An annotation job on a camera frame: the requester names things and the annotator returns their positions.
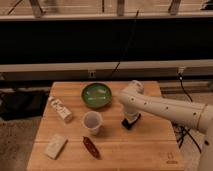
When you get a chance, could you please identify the green bowl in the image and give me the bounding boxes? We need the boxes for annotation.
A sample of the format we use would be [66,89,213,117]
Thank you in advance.
[81,83,112,109]

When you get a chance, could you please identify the black cables beside table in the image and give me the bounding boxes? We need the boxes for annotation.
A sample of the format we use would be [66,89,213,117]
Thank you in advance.
[171,73,203,154]

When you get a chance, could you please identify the translucent plastic cup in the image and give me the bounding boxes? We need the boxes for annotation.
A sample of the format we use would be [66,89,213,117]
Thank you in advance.
[82,111,103,135]

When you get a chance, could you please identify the beige sponge block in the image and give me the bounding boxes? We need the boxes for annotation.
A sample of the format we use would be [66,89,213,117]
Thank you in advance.
[44,134,67,159]

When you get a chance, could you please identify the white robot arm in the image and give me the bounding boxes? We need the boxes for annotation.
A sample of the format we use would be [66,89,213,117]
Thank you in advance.
[117,80,213,171]

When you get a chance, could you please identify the white rectangular box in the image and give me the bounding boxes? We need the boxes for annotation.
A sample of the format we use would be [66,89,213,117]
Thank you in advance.
[48,96,73,123]

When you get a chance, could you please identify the brown oblong object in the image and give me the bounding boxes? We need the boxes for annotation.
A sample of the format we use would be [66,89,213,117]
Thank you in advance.
[83,137,100,159]

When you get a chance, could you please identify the black hanging cable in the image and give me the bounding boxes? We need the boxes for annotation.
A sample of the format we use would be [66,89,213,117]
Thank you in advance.
[108,9,140,80]

